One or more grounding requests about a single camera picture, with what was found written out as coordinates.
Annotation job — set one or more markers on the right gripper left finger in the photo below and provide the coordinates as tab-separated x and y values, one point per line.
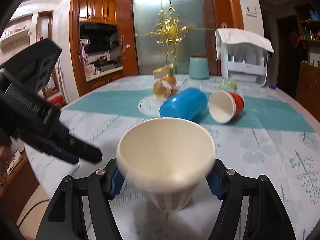
64	217

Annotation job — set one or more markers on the white storage organizer box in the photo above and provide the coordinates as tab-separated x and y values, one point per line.
244	63

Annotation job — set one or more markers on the green paper cup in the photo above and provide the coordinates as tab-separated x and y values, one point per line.
228	84

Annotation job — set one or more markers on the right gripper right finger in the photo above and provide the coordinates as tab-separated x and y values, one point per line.
267	217

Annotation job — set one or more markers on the checkered paper cup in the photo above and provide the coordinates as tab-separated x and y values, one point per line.
166	158

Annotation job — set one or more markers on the teal canister with brown lid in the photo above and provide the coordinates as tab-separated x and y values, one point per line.
198	68

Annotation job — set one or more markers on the white cloth cover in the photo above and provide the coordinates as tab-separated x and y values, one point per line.
232	36

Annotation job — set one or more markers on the gold ornament glass door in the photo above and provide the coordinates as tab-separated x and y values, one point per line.
168	32

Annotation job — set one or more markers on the orange paper cup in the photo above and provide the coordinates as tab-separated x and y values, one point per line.
163	87

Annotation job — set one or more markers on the wooden side cabinet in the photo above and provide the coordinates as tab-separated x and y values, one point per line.
308	89

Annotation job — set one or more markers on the yellow tissue box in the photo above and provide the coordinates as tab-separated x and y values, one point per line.
163	71

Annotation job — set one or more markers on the red lidded container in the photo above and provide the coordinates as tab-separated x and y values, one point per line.
58	101

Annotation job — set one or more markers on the blue plastic cup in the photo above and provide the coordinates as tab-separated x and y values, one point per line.
187	104

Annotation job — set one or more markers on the red paper cup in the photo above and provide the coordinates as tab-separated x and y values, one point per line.
224	106

